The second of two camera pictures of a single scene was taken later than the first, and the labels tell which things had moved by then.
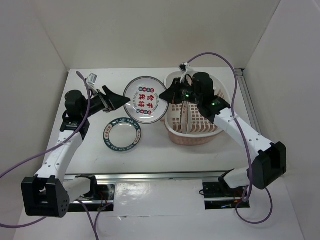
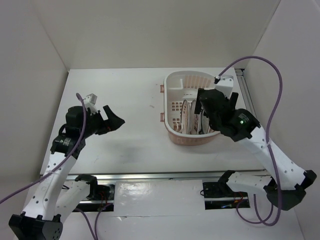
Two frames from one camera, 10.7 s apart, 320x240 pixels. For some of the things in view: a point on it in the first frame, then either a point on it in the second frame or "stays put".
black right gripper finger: (174, 94) to (199, 96)
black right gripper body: (188, 95) to (232, 100)
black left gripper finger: (116, 100) to (113, 123)
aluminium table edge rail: (248, 99) stays put
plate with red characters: (145, 107) to (192, 119)
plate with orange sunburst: (186, 118) stays put
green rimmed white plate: (122, 135) to (205, 123)
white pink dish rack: (202, 130) stays put
